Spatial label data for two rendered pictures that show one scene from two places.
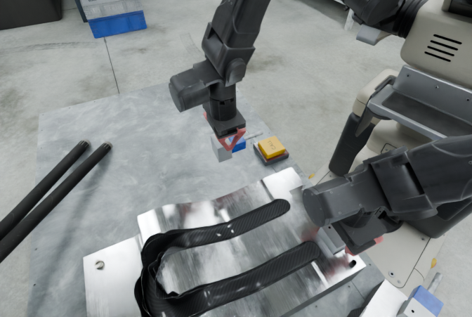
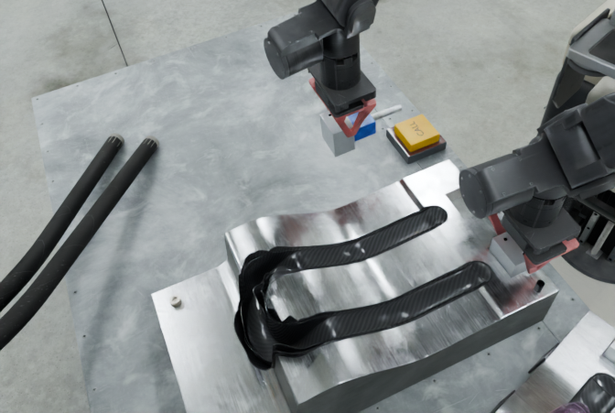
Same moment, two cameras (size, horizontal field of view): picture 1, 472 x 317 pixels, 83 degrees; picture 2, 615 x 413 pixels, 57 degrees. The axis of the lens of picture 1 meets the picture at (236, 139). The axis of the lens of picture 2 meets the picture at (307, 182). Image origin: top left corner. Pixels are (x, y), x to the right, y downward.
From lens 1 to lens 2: 0.25 m
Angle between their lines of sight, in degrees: 5
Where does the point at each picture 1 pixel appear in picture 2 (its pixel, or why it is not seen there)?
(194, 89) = (303, 45)
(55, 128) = (62, 121)
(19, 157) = not seen: outside the picture
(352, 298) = (543, 343)
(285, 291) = (441, 324)
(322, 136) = (518, 121)
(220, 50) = not seen: outside the picture
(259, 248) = (403, 273)
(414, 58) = not seen: outside the picture
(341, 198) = (505, 176)
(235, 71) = (361, 16)
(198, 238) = (314, 260)
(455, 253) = not seen: outside the picture
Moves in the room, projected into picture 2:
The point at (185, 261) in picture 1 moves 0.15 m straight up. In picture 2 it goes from (301, 286) to (289, 217)
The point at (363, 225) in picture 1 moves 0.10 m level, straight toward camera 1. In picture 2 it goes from (547, 224) to (497, 277)
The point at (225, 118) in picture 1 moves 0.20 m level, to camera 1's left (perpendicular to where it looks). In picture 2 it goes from (345, 85) to (205, 92)
